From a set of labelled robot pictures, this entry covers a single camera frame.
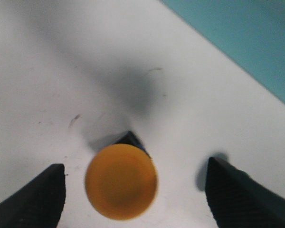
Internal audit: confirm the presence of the light blue plastic box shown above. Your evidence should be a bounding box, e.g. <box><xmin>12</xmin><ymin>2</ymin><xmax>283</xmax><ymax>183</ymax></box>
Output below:
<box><xmin>164</xmin><ymin>0</ymin><xmax>285</xmax><ymax>104</ymax></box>

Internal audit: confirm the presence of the yellow mushroom push button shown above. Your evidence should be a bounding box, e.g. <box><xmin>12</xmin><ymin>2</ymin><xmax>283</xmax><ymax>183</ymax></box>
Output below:
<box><xmin>85</xmin><ymin>131</ymin><xmax>158</xmax><ymax>220</ymax></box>

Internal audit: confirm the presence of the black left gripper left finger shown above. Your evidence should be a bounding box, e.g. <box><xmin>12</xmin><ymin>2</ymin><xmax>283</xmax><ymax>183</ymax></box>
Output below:
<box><xmin>0</xmin><ymin>164</ymin><xmax>66</xmax><ymax>228</ymax></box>

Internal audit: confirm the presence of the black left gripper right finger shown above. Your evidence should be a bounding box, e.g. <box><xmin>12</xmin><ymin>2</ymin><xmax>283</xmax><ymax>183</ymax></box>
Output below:
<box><xmin>205</xmin><ymin>157</ymin><xmax>285</xmax><ymax>228</ymax></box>

